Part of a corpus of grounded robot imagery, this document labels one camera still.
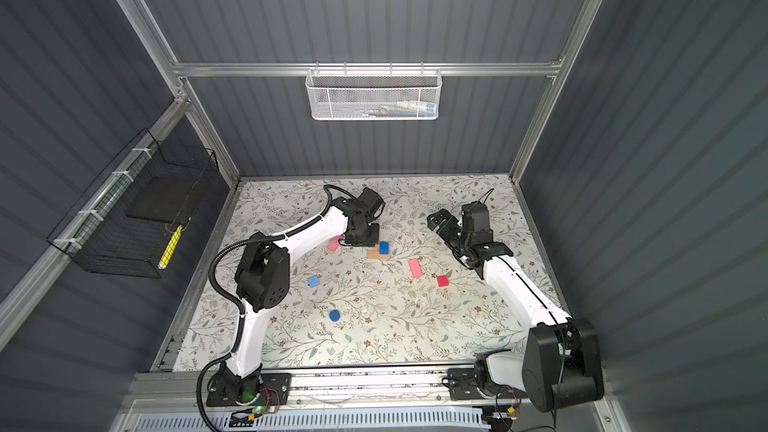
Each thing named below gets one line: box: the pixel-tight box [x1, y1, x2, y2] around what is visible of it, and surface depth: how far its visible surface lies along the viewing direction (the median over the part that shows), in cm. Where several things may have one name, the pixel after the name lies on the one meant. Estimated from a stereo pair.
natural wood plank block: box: [367, 246, 391, 257], surface depth 101 cm
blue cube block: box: [379, 241, 391, 255], surface depth 98 cm
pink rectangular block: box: [409, 258, 423, 279], surface depth 98 cm
